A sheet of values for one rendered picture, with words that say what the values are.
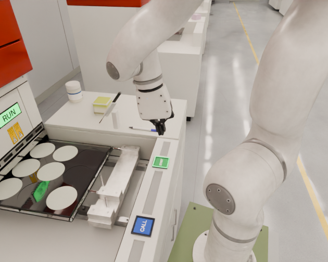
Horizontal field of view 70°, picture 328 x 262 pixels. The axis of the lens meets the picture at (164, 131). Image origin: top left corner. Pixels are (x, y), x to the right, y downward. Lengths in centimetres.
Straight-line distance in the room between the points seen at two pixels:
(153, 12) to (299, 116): 34
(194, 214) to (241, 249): 28
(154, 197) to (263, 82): 50
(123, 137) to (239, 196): 69
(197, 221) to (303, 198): 151
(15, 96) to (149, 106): 56
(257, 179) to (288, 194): 180
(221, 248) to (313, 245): 140
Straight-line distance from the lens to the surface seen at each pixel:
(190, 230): 86
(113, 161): 106
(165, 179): 81
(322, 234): 213
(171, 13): 53
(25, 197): 97
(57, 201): 91
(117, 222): 87
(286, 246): 195
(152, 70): 65
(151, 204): 76
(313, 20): 42
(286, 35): 40
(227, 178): 44
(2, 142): 104
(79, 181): 94
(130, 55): 54
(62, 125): 115
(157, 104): 69
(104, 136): 108
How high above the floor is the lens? 156
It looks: 36 degrees down
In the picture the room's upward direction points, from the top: straight up
